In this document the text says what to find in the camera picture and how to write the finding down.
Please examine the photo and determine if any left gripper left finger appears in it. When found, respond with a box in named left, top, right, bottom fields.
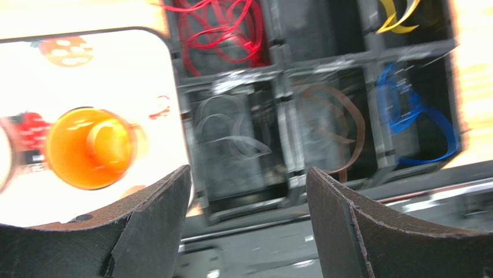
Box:
left=1, top=165, right=192, bottom=277

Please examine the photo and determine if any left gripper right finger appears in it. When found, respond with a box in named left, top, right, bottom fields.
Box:
left=306, top=168, right=492, bottom=277

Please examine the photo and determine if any red thin wire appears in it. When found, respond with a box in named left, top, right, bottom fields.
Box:
left=154, top=0, right=268, bottom=77

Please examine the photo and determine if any orange translucent cup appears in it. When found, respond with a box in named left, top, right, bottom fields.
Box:
left=43, top=107, right=149, bottom=191

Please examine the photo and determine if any black six-compartment tray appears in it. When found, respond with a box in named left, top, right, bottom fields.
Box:
left=159, top=1, right=462, bottom=223

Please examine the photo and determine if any brown thin wire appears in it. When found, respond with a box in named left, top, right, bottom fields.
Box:
left=296, top=83, right=367, bottom=184

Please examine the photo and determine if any white strawberry pattern tray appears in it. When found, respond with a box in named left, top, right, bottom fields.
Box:
left=1, top=29, right=189, bottom=227

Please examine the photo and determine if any beige ceramic bowl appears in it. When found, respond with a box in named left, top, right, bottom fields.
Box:
left=1, top=117, right=19, bottom=193

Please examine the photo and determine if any grey thin wire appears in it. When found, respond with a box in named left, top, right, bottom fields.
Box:
left=192, top=94, right=274, bottom=161

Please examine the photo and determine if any blue thin wire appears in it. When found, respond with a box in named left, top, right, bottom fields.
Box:
left=375, top=62, right=461, bottom=167

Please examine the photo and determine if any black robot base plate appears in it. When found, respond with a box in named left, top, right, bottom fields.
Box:
left=173, top=162, right=493, bottom=278

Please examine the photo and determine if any yellow thin wire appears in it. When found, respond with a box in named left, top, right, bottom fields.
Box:
left=375, top=0, right=422, bottom=35

